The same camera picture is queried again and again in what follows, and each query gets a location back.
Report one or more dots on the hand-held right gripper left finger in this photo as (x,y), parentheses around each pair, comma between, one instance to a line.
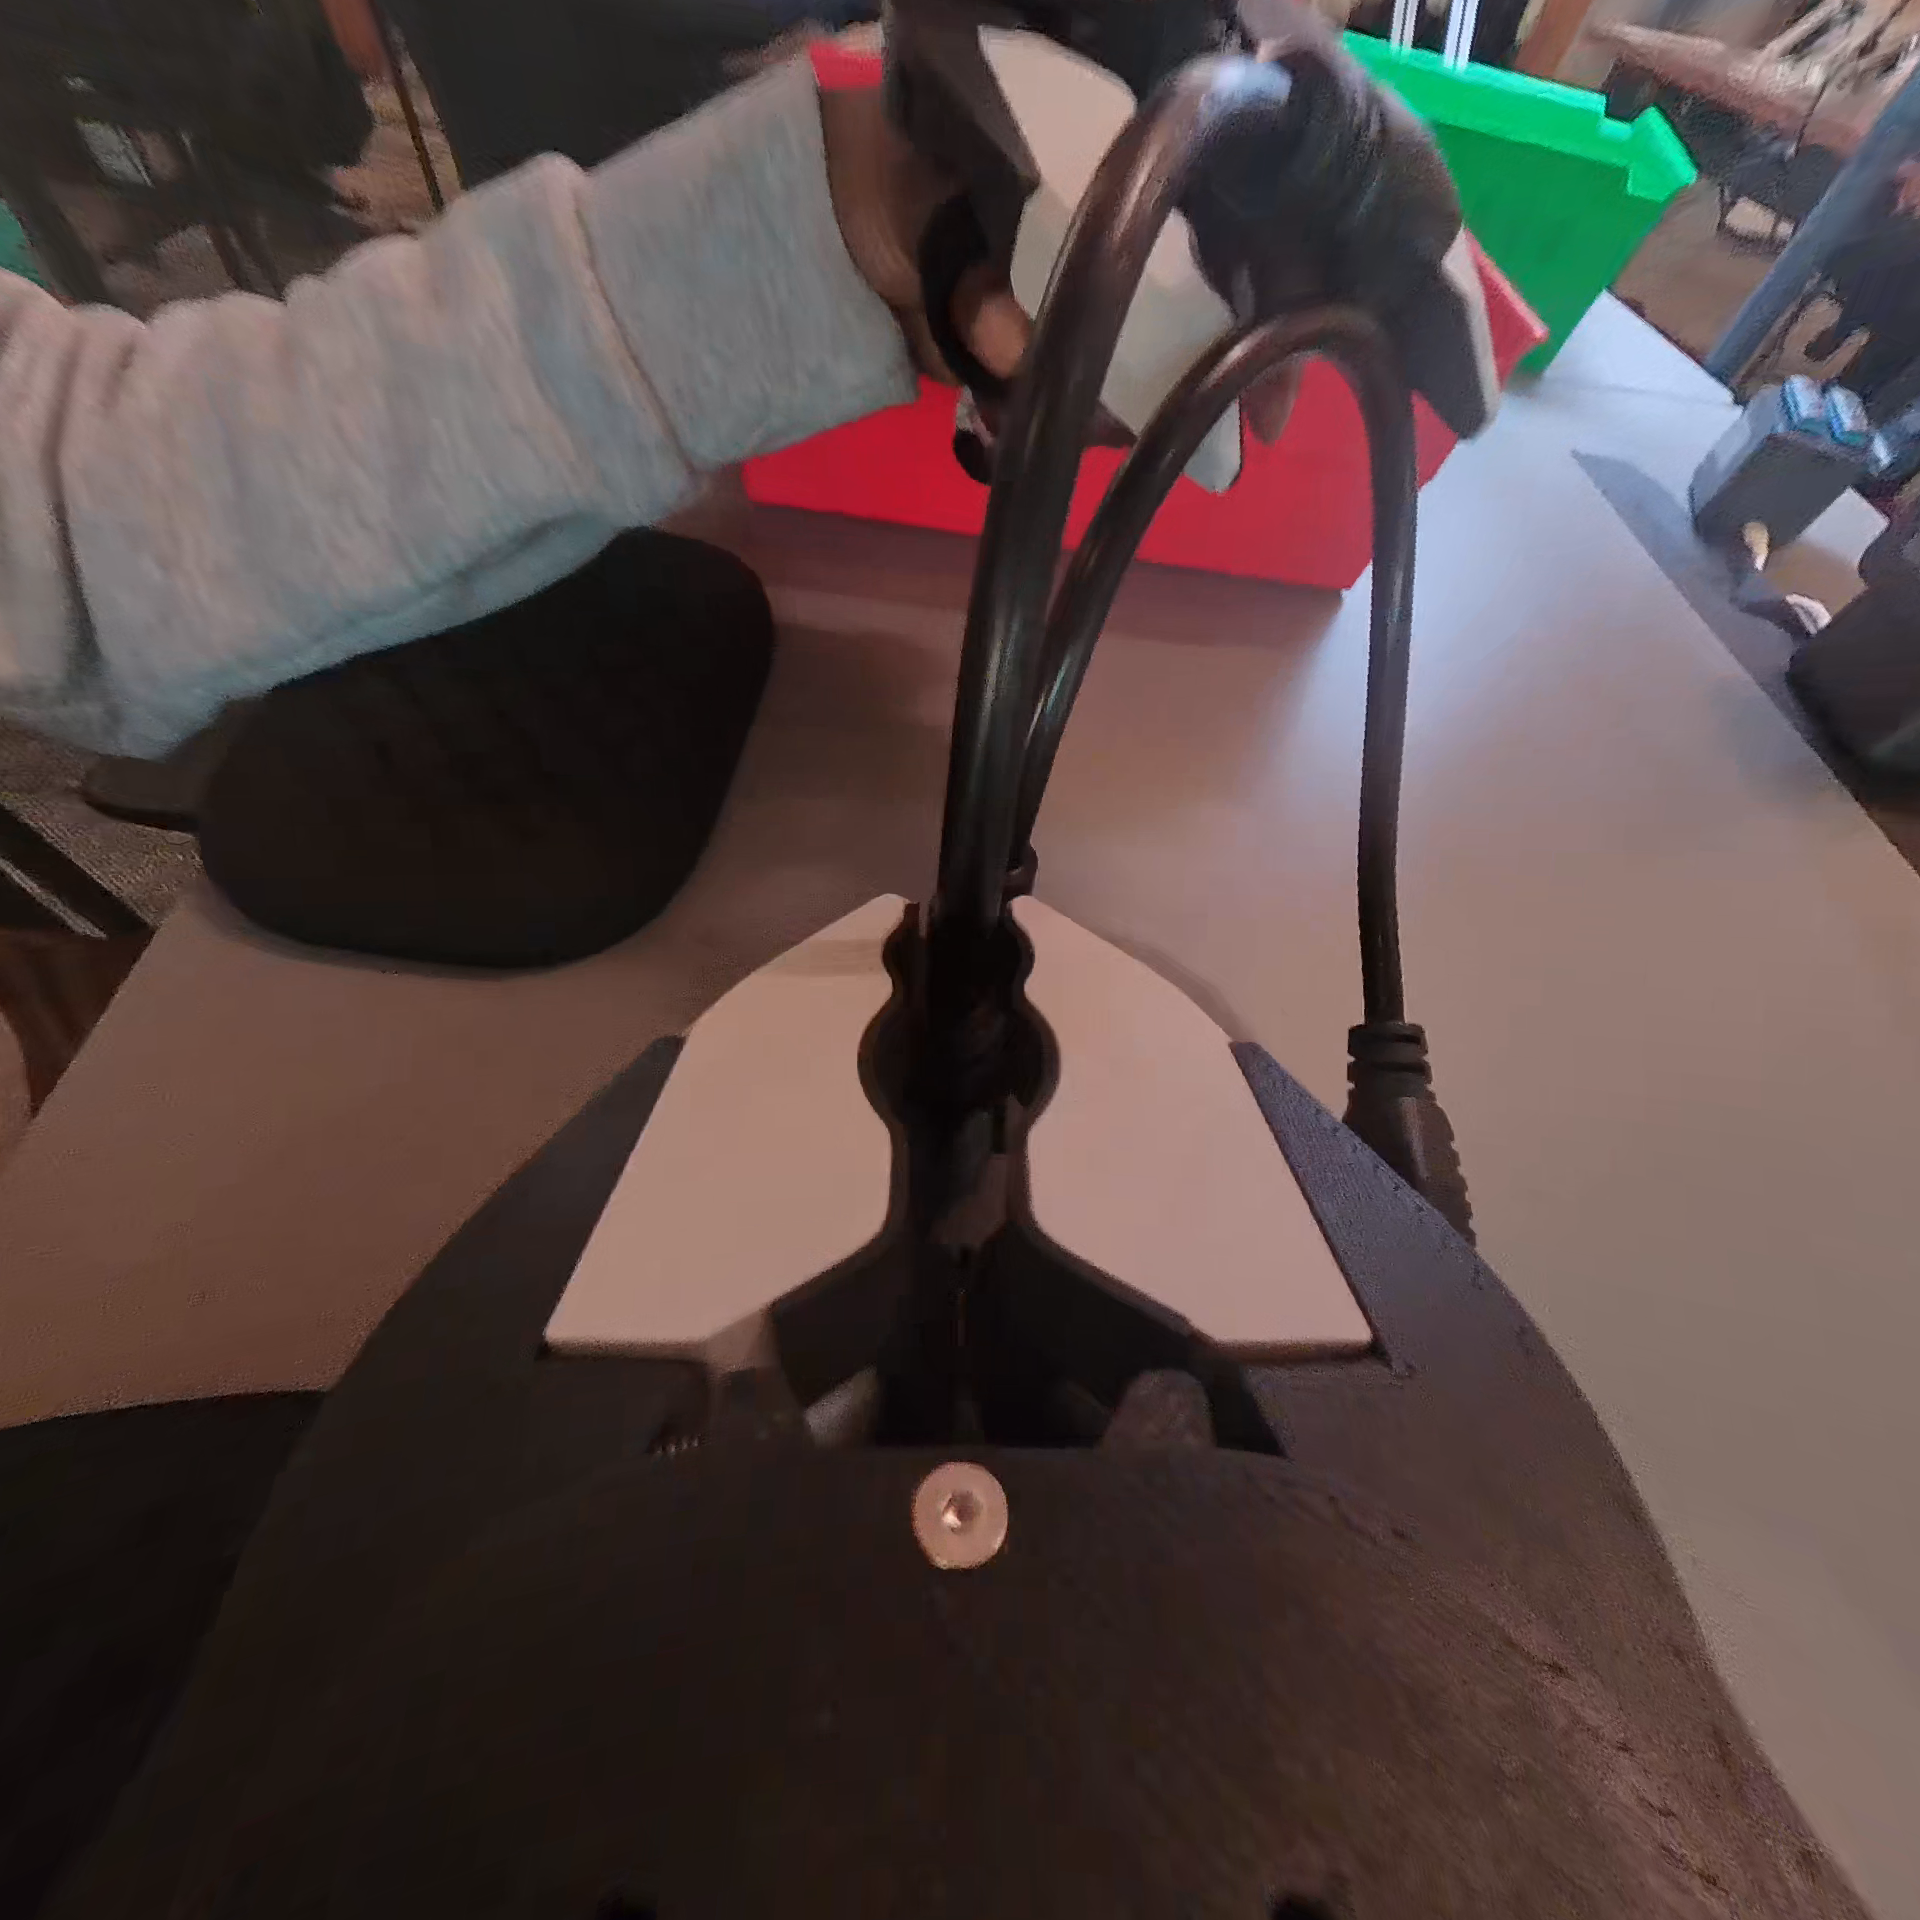
(751,1184)

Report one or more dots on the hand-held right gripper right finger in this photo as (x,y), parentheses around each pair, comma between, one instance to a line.
(1185,1200)

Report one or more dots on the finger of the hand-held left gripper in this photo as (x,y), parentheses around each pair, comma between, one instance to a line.
(1455,346)

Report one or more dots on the person's left forearm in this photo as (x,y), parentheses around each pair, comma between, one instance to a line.
(376,450)

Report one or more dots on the person's left hand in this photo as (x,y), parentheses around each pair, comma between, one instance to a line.
(870,224)

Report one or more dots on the green plastic bin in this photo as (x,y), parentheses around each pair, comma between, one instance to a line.
(1547,195)

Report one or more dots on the large red plastic bin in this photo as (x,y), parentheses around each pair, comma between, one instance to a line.
(1276,511)

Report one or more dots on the wooden table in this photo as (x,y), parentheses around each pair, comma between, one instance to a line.
(1725,75)

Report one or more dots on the black chair armrest pad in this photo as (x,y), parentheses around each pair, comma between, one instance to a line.
(495,781)

